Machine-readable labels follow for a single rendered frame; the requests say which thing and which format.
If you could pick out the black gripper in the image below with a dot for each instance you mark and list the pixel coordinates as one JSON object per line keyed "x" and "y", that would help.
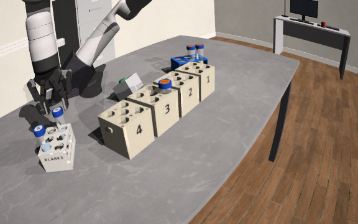
{"x": 47, "y": 75}

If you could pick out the conical centrifuge tube with pink liquid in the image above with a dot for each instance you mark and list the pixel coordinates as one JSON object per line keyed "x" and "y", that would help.
{"x": 191, "y": 52}

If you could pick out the white tube rack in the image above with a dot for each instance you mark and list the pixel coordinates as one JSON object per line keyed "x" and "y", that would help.
{"x": 59, "y": 160}

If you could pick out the clear conical tube with tan liquid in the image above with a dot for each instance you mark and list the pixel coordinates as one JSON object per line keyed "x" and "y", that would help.
{"x": 199, "y": 51}

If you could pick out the blue tube rack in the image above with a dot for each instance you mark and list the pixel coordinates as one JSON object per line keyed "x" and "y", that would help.
{"x": 175, "y": 63}

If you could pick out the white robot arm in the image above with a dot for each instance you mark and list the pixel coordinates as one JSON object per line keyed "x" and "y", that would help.
{"x": 42, "y": 42}

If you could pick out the beige block with holes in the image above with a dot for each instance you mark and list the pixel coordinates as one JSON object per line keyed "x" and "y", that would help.
{"x": 188, "y": 91}
{"x": 205, "y": 74}
{"x": 127, "y": 128}
{"x": 165, "y": 109}

